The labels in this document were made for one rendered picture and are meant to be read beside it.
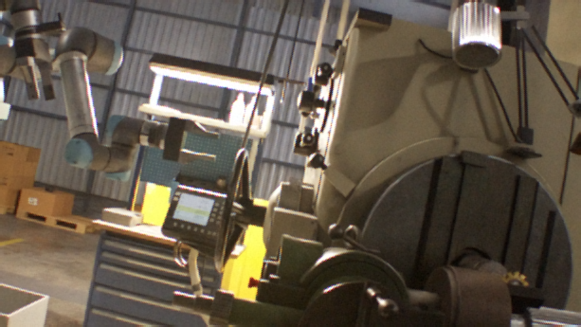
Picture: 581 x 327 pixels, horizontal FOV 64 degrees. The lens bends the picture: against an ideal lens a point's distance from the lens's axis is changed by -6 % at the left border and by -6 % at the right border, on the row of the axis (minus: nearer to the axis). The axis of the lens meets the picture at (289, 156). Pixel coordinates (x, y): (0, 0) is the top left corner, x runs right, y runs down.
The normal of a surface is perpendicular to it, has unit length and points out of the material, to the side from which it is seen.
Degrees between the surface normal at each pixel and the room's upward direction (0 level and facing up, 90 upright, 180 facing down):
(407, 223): 90
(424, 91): 90
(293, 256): 43
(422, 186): 90
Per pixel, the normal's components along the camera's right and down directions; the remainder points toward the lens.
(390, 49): 0.04, -0.06
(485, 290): 0.18, -0.75
